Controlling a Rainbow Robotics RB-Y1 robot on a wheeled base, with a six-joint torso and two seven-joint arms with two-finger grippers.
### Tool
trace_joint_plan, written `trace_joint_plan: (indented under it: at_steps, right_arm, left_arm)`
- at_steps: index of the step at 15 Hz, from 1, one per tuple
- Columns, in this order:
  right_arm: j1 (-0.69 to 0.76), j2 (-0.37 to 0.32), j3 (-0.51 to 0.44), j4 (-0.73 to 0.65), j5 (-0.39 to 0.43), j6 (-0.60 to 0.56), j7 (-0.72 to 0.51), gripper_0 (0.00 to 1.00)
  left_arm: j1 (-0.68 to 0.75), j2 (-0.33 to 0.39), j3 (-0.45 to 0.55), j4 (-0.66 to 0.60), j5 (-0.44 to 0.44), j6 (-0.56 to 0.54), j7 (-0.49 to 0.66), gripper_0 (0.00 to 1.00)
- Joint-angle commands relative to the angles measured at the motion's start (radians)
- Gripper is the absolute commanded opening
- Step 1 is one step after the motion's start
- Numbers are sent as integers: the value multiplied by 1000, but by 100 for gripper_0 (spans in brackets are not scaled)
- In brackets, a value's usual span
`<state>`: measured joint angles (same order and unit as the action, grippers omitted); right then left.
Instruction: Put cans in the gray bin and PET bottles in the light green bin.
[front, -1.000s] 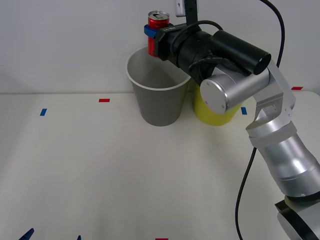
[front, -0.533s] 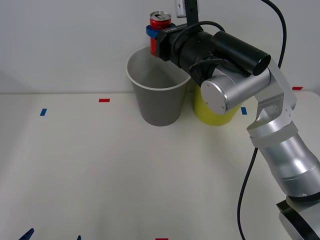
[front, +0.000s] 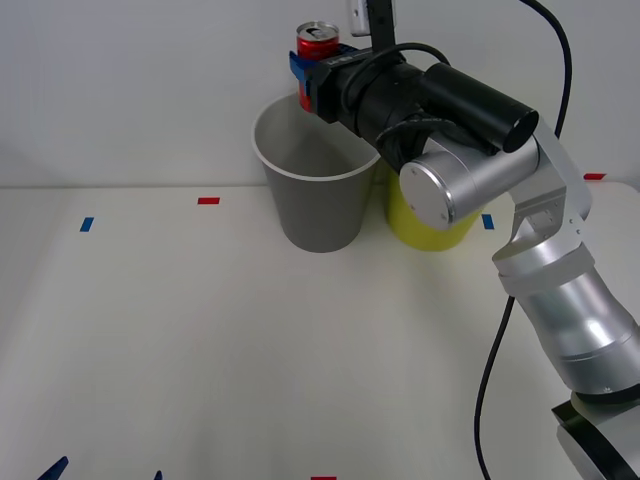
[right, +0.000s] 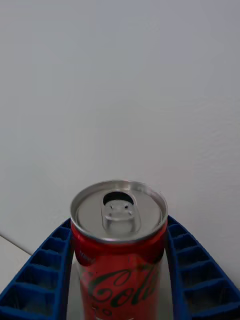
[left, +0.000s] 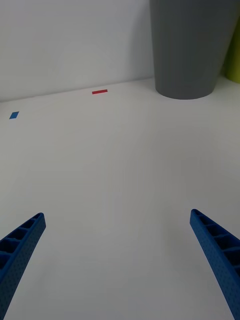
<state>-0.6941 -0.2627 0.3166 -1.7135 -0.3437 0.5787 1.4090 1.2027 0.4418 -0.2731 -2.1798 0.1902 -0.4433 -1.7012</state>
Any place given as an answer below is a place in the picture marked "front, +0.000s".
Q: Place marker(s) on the red drink can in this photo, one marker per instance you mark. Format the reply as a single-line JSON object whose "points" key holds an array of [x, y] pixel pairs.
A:
{"points": [[316, 47]]}

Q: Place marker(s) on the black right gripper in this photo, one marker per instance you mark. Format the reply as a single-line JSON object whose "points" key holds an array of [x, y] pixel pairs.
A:
{"points": [[332, 87]]}

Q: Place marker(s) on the silver and black right arm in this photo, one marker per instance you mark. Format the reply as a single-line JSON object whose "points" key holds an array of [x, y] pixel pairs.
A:
{"points": [[565, 300]]}

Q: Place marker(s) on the grey plastic waste bin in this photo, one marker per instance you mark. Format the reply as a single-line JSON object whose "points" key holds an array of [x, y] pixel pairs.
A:
{"points": [[320, 210]]}

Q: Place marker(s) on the yellow-green plastic waste bin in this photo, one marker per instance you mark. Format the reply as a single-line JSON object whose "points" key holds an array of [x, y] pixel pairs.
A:
{"points": [[406, 227]]}

